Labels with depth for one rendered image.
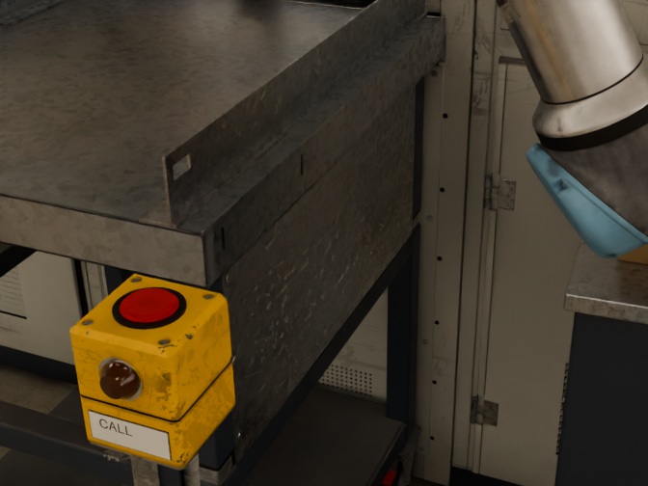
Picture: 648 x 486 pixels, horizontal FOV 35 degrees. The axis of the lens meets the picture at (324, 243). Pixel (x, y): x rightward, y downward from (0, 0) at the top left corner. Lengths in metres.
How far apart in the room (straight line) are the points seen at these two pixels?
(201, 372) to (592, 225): 0.33
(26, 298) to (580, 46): 1.51
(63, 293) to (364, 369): 0.61
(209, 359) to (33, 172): 0.41
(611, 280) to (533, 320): 0.59
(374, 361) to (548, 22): 1.07
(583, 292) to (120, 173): 0.46
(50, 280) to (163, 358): 1.40
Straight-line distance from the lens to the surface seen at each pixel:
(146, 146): 1.10
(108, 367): 0.70
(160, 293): 0.72
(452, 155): 1.56
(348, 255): 1.32
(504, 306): 1.63
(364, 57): 1.30
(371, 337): 1.77
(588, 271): 1.06
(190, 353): 0.69
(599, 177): 0.85
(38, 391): 2.21
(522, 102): 1.48
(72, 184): 1.03
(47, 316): 2.12
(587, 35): 0.82
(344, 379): 1.84
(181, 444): 0.72
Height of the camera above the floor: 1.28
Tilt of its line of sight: 29 degrees down
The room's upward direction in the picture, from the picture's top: 1 degrees counter-clockwise
